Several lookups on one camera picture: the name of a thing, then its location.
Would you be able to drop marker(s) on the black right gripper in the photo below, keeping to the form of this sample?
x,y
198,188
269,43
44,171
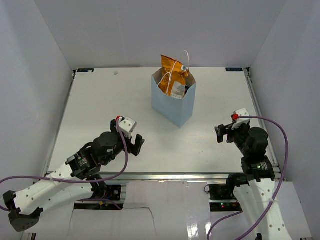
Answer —
x,y
245,127

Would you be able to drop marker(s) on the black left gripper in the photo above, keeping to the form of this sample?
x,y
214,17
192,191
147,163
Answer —
x,y
135,149

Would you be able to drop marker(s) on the orange chip bag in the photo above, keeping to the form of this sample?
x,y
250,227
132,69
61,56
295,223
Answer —
x,y
174,77

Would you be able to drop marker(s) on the dark blue snack bag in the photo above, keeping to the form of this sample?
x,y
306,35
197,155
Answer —
x,y
186,89

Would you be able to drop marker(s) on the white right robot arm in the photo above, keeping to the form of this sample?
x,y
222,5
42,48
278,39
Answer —
x,y
256,187

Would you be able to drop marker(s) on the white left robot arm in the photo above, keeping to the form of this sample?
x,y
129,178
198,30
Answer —
x,y
75,180

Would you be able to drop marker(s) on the light blue paper bag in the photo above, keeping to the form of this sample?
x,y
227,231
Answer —
x,y
177,111

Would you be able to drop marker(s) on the black right corner label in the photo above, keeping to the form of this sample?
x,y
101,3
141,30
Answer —
x,y
234,69

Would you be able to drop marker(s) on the black corner label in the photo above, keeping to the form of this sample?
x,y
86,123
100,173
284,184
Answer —
x,y
85,70
234,69

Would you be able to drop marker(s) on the black left corner label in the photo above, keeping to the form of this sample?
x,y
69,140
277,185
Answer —
x,y
85,70

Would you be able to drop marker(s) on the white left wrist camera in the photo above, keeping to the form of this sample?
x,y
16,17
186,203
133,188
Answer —
x,y
126,125

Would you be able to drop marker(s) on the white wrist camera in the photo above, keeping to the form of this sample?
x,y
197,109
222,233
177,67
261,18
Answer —
x,y
126,125
240,117

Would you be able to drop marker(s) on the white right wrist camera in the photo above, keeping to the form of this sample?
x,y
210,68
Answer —
x,y
240,117

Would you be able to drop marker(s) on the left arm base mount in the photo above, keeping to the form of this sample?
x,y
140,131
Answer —
x,y
109,199

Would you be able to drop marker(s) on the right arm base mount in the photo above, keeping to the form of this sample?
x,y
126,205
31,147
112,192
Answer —
x,y
220,200

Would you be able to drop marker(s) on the aluminium table edge rail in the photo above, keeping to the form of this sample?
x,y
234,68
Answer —
x,y
172,176

